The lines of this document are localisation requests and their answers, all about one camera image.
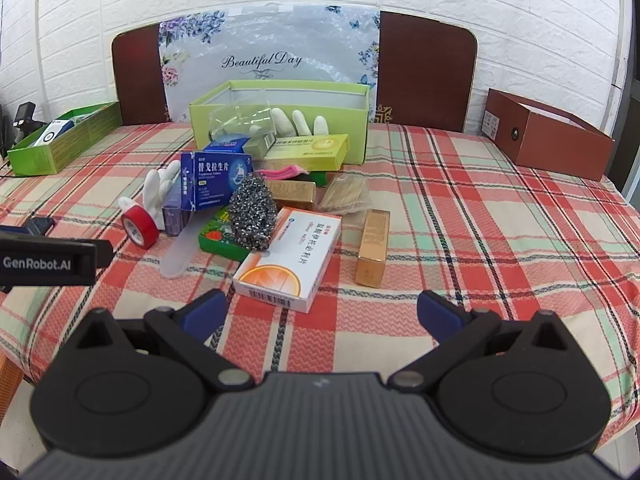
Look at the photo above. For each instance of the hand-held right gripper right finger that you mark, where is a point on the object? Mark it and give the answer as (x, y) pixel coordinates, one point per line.
(437, 315)

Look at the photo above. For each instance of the pink sock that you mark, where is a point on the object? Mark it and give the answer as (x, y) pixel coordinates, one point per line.
(282, 173)

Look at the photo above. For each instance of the green cardboard box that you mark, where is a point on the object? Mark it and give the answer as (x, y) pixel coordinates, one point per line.
(75, 145)

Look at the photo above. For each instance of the orange wooden bed frame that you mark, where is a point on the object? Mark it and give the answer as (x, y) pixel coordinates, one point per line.
(7, 385)

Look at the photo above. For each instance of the blue medicine box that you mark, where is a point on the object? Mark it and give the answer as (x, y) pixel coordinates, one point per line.
(212, 182)

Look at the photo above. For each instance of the red tape roll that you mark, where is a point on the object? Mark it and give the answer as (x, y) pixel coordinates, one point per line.
(142, 227)

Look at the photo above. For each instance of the white floral plastic bag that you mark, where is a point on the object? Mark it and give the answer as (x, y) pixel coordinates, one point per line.
(270, 35)

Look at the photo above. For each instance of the small olive box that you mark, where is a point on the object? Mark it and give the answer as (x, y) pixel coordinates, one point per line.
(260, 146)

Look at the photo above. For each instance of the translucent plastic strip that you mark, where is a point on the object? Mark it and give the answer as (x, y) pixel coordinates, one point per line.
(179, 255)

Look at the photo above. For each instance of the black device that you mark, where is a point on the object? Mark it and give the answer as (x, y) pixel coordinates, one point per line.
(24, 120)

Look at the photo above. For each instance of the clear plastic bag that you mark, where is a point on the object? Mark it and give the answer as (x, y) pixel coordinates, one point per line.
(235, 117)

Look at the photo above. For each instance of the white cloth glove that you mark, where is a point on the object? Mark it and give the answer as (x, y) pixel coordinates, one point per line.
(157, 192)

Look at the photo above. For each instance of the brown cardboard box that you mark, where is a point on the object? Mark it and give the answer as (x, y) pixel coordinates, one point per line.
(560, 145)

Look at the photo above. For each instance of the bag of toothpicks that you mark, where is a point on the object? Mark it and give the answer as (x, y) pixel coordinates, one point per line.
(345, 194)

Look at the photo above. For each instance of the small dark green box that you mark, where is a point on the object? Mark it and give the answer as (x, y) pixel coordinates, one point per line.
(325, 177)

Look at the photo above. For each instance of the white blue box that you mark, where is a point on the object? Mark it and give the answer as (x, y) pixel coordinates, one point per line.
(52, 132)

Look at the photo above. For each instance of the white orange medicine box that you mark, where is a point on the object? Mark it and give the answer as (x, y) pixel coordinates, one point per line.
(295, 255)

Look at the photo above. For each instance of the dark vertical pole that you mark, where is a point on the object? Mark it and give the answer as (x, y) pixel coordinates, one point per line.
(620, 50)

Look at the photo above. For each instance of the gold box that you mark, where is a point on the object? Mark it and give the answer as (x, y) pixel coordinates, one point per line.
(374, 247)
(292, 194)

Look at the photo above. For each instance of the green strawberry print box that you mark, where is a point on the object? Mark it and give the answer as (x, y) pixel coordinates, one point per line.
(215, 237)

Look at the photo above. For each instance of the yellow medicine box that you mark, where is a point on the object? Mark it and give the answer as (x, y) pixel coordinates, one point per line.
(310, 152)

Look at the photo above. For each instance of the white rubber glove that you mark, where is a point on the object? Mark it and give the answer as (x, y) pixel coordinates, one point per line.
(300, 120)

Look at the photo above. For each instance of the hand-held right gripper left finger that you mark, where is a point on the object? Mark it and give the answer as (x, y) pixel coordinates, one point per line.
(206, 312)

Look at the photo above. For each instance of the blue mint box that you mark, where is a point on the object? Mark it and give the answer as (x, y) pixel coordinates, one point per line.
(225, 144)

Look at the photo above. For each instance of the light green box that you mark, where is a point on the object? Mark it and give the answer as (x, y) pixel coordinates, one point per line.
(357, 122)

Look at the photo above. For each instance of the brown wooden headboard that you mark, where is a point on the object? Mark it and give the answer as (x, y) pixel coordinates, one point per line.
(425, 70)

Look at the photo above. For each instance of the plaid bed sheet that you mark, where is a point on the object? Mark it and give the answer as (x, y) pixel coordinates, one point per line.
(475, 240)

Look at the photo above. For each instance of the steel wool scrubber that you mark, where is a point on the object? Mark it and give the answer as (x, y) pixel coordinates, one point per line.
(252, 215)

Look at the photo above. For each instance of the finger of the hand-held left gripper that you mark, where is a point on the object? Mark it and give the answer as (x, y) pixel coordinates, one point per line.
(103, 253)
(39, 226)

